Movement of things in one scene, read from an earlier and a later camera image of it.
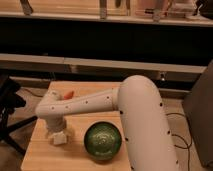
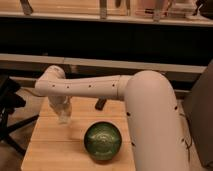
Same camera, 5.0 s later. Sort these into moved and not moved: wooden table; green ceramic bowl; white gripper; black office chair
Moved: white gripper
Not moved: wooden table; black office chair; green ceramic bowl
